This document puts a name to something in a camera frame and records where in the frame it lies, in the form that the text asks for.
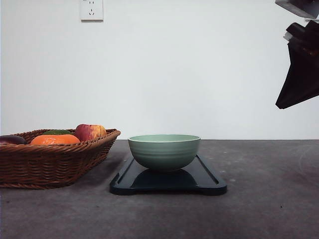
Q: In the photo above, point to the brown wicker basket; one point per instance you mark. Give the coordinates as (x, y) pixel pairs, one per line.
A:
(35, 166)

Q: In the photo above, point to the dark purple eggplant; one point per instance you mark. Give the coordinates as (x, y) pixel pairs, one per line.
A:
(12, 139)

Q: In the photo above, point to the orange tangerine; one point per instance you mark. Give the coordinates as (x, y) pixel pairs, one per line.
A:
(64, 139)

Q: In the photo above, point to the dark blue rectangular tray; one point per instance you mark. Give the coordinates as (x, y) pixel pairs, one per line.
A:
(196, 178)

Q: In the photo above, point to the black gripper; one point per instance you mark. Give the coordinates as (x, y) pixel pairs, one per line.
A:
(302, 79)

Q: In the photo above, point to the red yellow apple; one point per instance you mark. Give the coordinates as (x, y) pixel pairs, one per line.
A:
(87, 131)

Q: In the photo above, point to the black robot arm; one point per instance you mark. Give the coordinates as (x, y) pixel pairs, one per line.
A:
(305, 8)

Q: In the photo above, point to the white wall socket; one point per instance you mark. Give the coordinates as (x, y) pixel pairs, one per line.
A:
(91, 11)

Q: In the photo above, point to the green fruit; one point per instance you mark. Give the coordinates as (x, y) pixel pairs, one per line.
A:
(58, 131)

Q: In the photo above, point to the light green bowl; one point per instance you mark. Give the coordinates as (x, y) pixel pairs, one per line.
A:
(164, 152)

